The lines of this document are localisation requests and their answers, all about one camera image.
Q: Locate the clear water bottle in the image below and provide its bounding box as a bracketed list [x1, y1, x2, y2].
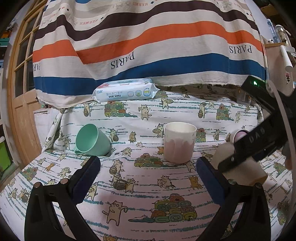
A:
[267, 19, 277, 43]

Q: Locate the white purple mug lying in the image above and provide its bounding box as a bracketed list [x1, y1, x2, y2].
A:
[226, 129, 249, 144]

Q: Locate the wooden door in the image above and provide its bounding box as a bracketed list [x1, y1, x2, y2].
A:
[8, 1, 46, 165]

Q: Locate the striped Paris cloth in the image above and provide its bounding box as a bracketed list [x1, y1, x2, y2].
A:
[33, 1, 265, 108]

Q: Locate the cat pattern bed sheet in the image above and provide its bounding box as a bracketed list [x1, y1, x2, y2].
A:
[0, 83, 295, 241]

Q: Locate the pink white ceramic mug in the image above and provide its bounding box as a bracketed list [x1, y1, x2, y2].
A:
[164, 122, 197, 165]

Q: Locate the white paper roll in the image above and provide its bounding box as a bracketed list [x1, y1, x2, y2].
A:
[280, 45, 293, 72]

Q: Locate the beige square cup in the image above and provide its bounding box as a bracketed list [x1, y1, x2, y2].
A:
[211, 143, 268, 186]

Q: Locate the green plastic cup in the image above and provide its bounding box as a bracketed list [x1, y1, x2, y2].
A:
[74, 123, 111, 156]

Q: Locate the baby wipes pack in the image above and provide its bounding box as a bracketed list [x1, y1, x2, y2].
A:
[92, 78, 160, 102]

